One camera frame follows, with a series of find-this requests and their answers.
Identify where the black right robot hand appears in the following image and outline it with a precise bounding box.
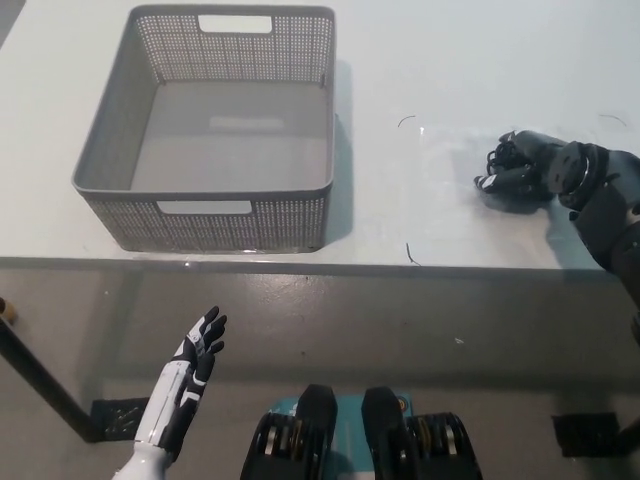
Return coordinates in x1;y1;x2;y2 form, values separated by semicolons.
474;128;596;201

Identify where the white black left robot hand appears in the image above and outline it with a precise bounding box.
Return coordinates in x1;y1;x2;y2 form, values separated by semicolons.
112;306;227;480

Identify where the clear plastic film sheet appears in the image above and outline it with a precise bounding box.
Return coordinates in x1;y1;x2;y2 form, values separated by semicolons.
418;124;626;247

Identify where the black metal table leg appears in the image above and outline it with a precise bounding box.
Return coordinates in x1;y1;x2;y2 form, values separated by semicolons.
0;319;102;444

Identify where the grey perforated plastic basket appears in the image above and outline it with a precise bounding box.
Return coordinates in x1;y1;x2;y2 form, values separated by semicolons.
71;4;337;254

